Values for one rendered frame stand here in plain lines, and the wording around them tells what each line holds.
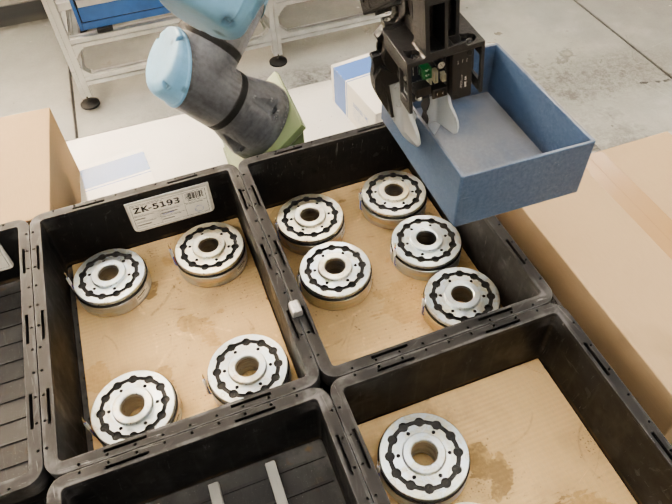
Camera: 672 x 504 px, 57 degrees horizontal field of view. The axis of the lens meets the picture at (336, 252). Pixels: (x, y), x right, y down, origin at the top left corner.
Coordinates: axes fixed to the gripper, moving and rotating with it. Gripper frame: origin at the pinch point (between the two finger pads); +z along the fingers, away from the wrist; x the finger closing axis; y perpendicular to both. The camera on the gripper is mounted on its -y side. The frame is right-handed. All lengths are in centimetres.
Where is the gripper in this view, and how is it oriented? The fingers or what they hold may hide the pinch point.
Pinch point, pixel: (418, 130)
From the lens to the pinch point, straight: 68.3
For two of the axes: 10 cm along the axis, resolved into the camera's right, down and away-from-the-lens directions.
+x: 9.4, -3.1, 0.9
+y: 3.0, 7.2, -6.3
